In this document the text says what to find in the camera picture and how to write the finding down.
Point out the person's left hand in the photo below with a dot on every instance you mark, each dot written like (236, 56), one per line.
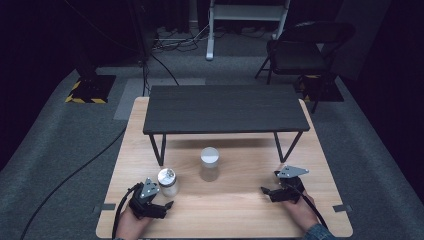
(128, 226)

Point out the black folding chair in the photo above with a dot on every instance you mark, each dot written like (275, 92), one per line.
(300, 55)

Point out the grey leaning panel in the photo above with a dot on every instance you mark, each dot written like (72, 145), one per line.
(360, 36)

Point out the black base with hazard stripes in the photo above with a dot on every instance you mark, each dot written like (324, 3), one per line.
(93, 88)

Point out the black shelf with metal legs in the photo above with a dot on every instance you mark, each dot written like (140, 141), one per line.
(226, 108)

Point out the glass jar with white lid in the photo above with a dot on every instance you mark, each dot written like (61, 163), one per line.
(209, 165)

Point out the glass jar with silver lid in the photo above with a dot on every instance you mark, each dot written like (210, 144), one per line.
(168, 185)

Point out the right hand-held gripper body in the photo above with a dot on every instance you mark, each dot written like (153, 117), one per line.
(288, 192)

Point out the white metal stand frame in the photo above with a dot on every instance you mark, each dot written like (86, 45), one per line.
(246, 12)

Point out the person's right hand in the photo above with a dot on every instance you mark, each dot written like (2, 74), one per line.
(305, 213)

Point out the grey floor mat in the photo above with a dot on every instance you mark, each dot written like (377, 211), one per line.
(133, 96)

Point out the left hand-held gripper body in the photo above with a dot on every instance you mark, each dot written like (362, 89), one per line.
(144, 206)

